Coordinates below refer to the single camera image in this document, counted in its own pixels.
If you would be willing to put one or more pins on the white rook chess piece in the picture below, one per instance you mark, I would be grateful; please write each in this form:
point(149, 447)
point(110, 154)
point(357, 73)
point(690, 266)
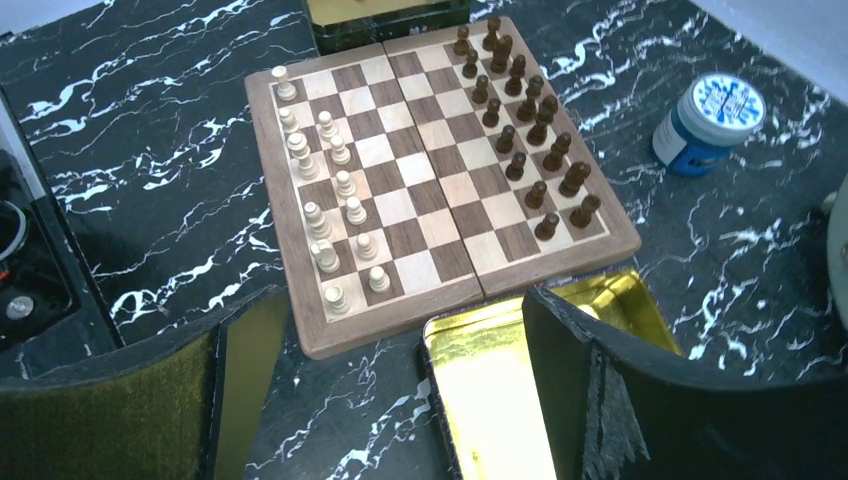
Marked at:
point(284, 89)

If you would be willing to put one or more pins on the white queen chess piece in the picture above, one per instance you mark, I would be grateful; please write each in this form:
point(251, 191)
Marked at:
point(301, 153)

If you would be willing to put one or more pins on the empty gold square tin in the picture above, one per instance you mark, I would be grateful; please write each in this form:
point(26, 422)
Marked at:
point(482, 381)

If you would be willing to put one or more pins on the small blue white jar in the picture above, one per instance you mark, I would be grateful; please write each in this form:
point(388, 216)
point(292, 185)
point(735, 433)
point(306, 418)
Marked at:
point(716, 113)

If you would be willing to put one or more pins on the round pastel drawer cabinet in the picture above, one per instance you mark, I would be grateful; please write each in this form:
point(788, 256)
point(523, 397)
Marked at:
point(835, 208)

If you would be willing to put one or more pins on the gold tin with white pieces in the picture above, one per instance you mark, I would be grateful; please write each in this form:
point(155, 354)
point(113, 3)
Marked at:
point(340, 25)

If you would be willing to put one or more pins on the row of dark chess pieces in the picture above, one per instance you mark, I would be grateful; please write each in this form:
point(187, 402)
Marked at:
point(515, 172)

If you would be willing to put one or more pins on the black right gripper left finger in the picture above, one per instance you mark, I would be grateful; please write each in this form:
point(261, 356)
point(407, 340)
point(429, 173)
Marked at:
point(184, 404)

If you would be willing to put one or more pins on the wooden chess board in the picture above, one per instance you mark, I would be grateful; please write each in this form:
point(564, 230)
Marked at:
point(380, 97)

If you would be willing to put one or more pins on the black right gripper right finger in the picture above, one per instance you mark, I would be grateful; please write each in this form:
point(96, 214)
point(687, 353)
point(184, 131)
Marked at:
point(617, 407)

